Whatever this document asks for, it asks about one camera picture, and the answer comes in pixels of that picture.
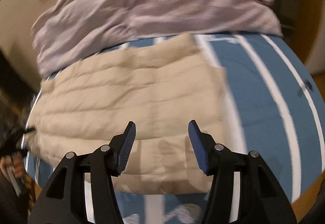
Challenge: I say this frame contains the person's left hand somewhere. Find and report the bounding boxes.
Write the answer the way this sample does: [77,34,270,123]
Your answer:
[1,152,26,181]

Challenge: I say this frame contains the lilac crumpled duvet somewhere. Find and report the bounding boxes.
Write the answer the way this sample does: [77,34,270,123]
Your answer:
[31,0,282,78]

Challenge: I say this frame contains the blue white striped bedsheet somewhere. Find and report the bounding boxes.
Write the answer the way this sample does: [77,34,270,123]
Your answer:
[21,32,325,224]

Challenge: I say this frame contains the beige quilted down jacket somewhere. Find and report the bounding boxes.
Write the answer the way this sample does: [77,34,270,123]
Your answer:
[27,34,226,194]

